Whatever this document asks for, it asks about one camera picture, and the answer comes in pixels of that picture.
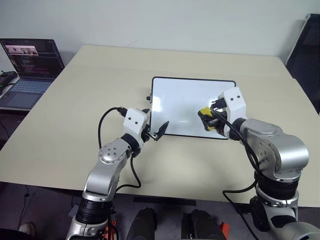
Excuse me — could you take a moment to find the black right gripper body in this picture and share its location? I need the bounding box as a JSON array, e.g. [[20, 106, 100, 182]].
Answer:
[[210, 97, 230, 135]]

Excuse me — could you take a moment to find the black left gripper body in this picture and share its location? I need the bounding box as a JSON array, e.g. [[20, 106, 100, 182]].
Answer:
[[141, 122, 161, 142]]

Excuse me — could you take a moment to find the yellow whiteboard eraser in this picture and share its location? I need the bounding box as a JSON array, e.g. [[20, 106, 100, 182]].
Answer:
[[197, 106, 217, 132]]

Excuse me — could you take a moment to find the black framed whiteboard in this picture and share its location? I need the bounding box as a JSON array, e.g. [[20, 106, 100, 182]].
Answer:
[[149, 76, 238, 140]]

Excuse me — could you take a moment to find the black bar under table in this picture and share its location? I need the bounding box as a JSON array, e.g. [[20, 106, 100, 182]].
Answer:
[[133, 196, 197, 207]]

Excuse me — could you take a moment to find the black rounded shape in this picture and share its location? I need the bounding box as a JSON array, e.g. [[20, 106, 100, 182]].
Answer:
[[125, 207, 158, 240], [181, 209, 222, 240]]

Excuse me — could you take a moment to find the black office chair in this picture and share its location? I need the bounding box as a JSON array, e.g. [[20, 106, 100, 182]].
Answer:
[[285, 12, 320, 115]]

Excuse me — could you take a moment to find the open grey laptop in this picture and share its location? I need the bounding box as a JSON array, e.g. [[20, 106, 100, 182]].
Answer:
[[0, 38, 66, 110]]

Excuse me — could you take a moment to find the black handheld device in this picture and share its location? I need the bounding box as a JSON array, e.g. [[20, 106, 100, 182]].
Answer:
[[0, 70, 19, 87]]

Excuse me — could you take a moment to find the white shoe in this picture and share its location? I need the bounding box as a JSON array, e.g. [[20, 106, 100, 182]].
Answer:
[[19, 221, 36, 236]]

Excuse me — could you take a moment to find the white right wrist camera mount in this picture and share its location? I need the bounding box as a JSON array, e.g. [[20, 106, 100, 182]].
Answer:
[[216, 86, 248, 138]]

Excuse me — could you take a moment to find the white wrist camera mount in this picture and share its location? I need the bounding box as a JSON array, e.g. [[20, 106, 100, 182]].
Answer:
[[216, 86, 248, 138], [122, 107, 149, 148]]

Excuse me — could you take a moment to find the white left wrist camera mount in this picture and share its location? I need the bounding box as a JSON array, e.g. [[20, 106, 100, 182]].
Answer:
[[122, 107, 149, 148]]

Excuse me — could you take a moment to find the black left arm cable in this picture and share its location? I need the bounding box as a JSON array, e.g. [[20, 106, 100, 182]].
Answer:
[[97, 106, 142, 190]]

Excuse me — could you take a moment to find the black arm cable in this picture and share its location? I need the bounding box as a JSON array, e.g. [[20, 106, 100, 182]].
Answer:
[[97, 106, 142, 190], [210, 106, 263, 240]]

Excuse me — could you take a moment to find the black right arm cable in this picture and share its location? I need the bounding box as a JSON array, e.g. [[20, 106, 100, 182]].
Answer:
[[210, 106, 263, 240]]

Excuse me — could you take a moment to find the orange bracket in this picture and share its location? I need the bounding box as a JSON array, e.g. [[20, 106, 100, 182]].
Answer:
[[104, 219, 119, 240], [219, 222, 231, 237]]

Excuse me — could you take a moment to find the thin black floor cable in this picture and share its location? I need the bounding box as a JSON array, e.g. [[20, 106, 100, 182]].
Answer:
[[16, 184, 30, 232]]

